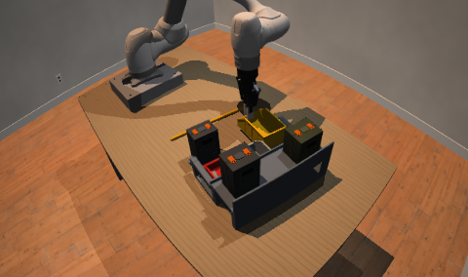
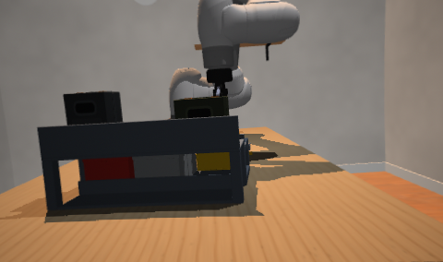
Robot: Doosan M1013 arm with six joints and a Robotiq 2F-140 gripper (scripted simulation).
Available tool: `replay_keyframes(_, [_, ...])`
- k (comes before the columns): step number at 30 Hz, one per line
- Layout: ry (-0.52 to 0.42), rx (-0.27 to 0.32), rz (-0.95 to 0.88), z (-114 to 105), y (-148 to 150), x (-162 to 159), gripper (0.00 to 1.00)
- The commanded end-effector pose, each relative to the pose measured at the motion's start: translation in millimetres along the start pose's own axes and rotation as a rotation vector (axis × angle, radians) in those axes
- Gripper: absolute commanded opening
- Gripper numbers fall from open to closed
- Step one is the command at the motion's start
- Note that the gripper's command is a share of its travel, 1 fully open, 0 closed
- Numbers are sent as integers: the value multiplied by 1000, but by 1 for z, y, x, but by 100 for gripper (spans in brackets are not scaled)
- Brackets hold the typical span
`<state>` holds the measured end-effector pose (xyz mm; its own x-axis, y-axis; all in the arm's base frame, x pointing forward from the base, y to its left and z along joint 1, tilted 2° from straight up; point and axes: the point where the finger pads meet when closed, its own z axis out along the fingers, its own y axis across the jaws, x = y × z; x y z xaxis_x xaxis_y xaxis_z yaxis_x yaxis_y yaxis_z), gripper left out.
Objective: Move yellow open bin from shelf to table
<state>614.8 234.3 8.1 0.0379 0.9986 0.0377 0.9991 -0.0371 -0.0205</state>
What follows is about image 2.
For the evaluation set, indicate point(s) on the yellow bin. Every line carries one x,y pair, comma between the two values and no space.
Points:
213,161

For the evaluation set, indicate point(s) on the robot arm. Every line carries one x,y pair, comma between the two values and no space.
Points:
222,26

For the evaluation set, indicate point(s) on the dark grey shelf rack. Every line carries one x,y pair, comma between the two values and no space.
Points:
146,138

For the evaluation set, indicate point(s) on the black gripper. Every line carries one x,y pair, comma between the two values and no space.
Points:
219,77

